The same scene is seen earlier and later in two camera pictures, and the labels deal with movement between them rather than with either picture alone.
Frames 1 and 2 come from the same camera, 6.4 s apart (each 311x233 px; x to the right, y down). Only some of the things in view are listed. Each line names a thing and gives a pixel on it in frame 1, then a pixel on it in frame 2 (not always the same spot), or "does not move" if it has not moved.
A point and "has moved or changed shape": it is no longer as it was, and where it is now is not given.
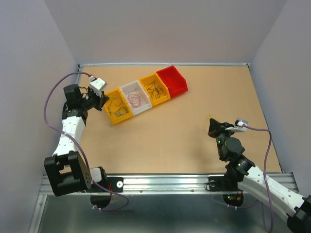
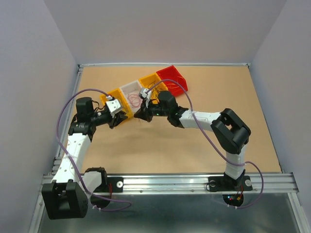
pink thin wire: [135, 99] does not move
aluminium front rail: [178, 184] does not move
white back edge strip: [164, 64] does not move
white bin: [136, 97] does not move
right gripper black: [215, 127] to [144, 113]
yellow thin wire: [210, 116] has moved or changed shape
